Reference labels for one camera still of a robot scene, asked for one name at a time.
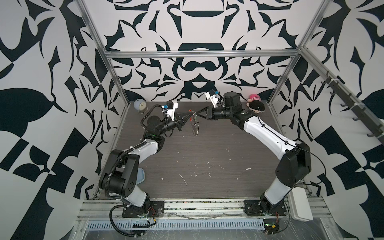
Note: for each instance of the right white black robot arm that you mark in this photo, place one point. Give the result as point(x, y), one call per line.
point(295, 159)

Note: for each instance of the aluminium frame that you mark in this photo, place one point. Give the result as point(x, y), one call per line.
point(300, 52)

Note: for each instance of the white box device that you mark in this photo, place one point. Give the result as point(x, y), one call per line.
point(299, 205)

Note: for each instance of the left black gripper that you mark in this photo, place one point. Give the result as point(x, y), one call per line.
point(182, 120)

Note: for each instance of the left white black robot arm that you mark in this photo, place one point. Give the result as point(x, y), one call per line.
point(119, 177)

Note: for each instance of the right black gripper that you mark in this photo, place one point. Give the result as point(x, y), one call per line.
point(211, 114)

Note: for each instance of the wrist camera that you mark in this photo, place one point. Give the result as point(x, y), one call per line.
point(169, 109)
point(215, 97)

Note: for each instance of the pink black-haired doll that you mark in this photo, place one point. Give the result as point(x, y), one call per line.
point(255, 104)

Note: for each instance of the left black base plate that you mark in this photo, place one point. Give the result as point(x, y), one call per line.
point(150, 209)

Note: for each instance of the wall hook rail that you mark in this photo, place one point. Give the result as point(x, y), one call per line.
point(350, 102)

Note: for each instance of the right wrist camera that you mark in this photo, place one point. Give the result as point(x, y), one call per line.
point(215, 97)

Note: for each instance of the white ventilated cable duct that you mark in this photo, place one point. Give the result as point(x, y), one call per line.
point(185, 224)

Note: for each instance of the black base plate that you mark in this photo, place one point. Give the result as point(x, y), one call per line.
point(150, 209)
point(258, 208)

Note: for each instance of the light blue pad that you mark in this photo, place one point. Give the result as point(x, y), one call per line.
point(140, 176)

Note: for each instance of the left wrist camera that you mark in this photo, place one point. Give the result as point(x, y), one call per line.
point(169, 109)

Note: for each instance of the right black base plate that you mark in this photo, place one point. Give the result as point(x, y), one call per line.
point(258, 208)

